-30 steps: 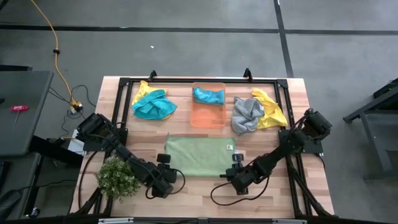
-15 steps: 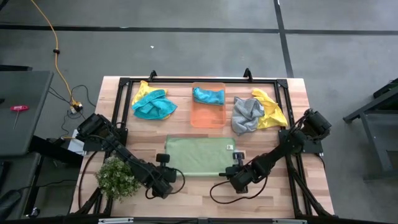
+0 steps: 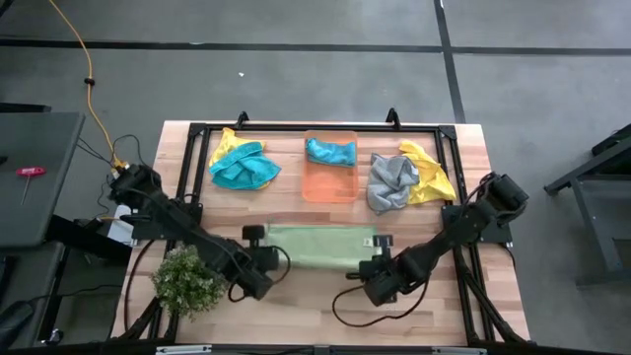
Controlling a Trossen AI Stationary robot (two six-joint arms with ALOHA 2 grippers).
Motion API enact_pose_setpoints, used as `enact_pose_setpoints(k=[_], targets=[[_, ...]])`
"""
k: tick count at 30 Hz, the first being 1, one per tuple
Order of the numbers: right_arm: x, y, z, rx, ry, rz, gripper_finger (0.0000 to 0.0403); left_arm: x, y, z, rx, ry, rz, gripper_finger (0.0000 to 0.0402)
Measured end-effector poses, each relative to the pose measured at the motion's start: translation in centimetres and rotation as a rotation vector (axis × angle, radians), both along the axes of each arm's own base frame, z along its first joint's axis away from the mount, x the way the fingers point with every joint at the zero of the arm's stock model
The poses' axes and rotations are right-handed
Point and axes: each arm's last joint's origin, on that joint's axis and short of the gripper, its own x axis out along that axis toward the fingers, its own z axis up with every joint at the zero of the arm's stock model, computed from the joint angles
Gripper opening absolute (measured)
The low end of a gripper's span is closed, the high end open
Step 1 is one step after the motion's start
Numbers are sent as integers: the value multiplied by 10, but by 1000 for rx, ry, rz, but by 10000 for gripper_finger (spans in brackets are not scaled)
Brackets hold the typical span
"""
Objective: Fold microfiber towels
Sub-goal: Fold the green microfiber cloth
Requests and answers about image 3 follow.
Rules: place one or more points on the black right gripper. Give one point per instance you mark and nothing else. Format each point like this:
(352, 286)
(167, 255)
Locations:
(382, 266)

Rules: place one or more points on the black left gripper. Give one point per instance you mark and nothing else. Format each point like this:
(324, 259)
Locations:
(266, 257)

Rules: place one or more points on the white paper tag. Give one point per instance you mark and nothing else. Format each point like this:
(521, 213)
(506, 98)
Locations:
(368, 242)

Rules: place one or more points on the green microfiber towel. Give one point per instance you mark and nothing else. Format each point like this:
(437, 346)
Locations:
(320, 246)

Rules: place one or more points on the grey microfiber towel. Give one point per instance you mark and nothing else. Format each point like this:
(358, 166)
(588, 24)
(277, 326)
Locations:
(389, 182)

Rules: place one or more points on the orange translucent plastic tray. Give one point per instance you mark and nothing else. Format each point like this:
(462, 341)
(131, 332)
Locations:
(330, 185)

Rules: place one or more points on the blue microfiber towel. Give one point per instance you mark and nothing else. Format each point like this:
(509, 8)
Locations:
(244, 170)
(330, 153)

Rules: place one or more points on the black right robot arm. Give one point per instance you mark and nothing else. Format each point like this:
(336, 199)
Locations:
(443, 241)

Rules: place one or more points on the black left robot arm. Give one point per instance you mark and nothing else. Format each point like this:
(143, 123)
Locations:
(187, 229)

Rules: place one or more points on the yellow microfiber towel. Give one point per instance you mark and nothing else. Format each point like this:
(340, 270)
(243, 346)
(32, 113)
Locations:
(227, 140)
(431, 172)

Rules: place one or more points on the small artificial green plant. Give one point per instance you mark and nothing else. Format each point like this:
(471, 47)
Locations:
(189, 283)

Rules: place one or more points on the white box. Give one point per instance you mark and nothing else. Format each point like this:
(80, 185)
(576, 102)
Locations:
(118, 232)

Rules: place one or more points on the black side shelf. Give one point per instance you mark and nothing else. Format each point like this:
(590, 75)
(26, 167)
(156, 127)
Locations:
(79, 236)

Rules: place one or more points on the dark grey metal stand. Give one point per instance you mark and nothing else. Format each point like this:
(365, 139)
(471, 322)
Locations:
(598, 229)

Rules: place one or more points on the grey side table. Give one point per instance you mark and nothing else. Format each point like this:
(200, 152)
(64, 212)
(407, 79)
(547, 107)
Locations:
(44, 207)

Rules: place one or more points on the silver metal bracket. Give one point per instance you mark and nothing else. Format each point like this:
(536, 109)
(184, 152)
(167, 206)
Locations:
(182, 350)
(458, 351)

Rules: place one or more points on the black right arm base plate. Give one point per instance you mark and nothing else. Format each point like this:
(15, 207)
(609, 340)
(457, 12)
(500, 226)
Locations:
(498, 232)

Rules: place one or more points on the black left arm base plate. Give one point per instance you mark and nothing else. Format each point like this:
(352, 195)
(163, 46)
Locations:
(143, 231)

